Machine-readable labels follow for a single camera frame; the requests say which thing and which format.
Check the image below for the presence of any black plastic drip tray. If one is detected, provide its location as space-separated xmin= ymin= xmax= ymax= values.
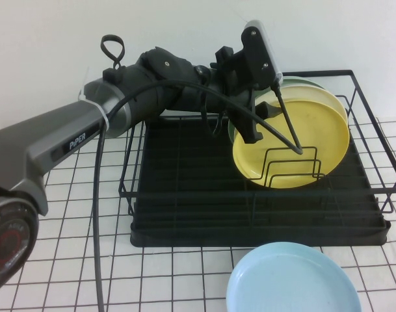
xmin=129 ymin=113 xmax=392 ymax=247

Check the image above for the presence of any white grid tablecloth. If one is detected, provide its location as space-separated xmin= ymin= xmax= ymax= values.
xmin=0 ymin=117 xmax=396 ymax=312

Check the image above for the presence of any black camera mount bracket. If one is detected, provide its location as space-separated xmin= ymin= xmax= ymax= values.
xmin=240 ymin=27 xmax=277 ymax=90

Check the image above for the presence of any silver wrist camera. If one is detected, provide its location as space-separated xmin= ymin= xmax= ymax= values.
xmin=245 ymin=19 xmax=284 ymax=86

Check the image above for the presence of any black wire dish rack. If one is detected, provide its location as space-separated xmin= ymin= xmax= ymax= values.
xmin=118 ymin=69 xmax=396 ymax=215

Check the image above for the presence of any cream plastic plate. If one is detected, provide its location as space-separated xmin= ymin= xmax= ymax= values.
xmin=254 ymin=84 xmax=348 ymax=126

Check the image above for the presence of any thin black cable loop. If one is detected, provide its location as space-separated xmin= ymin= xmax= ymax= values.
xmin=100 ymin=34 xmax=125 ymax=71

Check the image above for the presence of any white zip tie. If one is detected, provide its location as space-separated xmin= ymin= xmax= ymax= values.
xmin=79 ymin=84 xmax=111 ymax=129

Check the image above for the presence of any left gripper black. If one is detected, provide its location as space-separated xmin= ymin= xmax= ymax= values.
xmin=209 ymin=47 xmax=283 ymax=144

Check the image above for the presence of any green plastic plate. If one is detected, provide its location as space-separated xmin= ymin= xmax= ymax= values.
xmin=228 ymin=76 xmax=327 ymax=144

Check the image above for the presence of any yellow plastic plate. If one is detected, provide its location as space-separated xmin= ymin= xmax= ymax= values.
xmin=232 ymin=99 xmax=351 ymax=190

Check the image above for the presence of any light blue plastic plate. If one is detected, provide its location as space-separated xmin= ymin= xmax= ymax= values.
xmin=226 ymin=240 xmax=363 ymax=312

